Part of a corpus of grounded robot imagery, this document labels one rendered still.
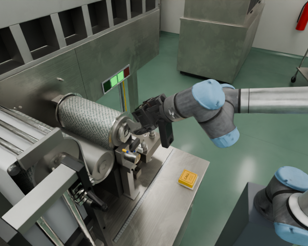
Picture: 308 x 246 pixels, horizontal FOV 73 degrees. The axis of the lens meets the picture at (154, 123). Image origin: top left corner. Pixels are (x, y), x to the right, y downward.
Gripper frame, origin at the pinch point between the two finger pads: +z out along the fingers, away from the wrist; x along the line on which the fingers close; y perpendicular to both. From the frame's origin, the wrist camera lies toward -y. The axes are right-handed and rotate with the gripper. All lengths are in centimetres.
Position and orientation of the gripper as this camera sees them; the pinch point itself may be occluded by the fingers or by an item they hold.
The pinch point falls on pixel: (134, 130)
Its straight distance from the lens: 75.5
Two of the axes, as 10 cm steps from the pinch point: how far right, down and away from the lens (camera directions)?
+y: -5.6, -7.8, -2.7
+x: -4.9, 5.7, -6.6
